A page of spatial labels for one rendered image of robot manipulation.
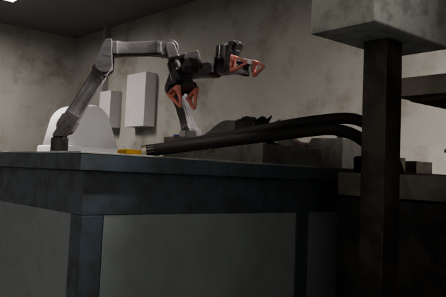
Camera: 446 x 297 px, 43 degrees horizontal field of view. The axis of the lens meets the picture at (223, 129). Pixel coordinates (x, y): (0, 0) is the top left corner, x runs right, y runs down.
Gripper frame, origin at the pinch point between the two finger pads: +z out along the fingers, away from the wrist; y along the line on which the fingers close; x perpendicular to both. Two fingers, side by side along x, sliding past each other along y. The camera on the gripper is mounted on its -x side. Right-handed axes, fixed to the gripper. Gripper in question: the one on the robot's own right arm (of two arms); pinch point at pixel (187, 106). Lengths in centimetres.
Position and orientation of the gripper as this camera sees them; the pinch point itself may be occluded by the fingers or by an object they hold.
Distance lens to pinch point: 206.3
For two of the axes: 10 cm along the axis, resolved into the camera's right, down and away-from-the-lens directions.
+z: 2.8, 8.5, -4.4
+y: 7.6, 0.8, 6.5
